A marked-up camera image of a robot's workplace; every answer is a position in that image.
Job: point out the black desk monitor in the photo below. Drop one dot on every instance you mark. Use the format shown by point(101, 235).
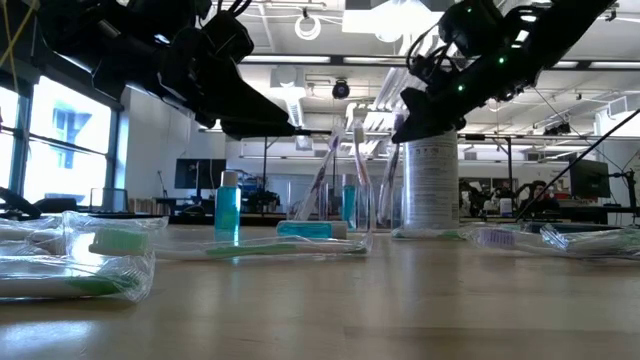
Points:
point(590, 178)

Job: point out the black ceiling camera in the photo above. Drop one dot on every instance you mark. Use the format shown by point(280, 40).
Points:
point(341, 90)

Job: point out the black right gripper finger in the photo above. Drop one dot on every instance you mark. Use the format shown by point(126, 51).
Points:
point(425, 120)

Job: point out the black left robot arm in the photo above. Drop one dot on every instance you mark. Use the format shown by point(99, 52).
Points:
point(75, 25)

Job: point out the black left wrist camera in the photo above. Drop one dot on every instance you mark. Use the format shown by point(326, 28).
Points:
point(227, 37)

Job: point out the black wall television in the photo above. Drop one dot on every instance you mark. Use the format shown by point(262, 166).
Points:
point(200, 173)

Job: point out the green toothbrush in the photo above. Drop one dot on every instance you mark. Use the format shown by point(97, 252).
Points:
point(600, 244)
point(250, 249)
point(447, 234)
point(95, 285)

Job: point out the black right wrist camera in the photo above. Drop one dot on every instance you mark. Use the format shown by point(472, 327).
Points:
point(470, 30)

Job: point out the black office chair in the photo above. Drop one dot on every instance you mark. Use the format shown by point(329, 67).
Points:
point(55, 206)

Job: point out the long ceiling light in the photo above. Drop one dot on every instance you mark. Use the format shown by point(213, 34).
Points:
point(375, 60)
point(285, 59)

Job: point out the white cylindrical wipes canister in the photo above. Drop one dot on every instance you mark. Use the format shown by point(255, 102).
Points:
point(430, 185)

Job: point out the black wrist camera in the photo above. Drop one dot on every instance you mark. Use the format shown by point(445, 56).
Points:
point(470, 30)
point(227, 37)

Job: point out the large window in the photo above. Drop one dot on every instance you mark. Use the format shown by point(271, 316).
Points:
point(65, 150)

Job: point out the white ventilation duct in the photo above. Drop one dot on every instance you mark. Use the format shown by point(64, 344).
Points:
point(287, 90)

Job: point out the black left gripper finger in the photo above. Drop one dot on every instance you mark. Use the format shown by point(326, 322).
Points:
point(235, 100)
point(260, 132)

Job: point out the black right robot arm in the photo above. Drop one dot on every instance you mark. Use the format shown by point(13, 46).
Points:
point(565, 25)

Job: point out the person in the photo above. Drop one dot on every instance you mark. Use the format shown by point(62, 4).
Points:
point(540, 200)

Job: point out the small blue mouthwash bottle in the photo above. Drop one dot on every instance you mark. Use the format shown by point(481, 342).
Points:
point(310, 230)
point(349, 205)
point(227, 210)

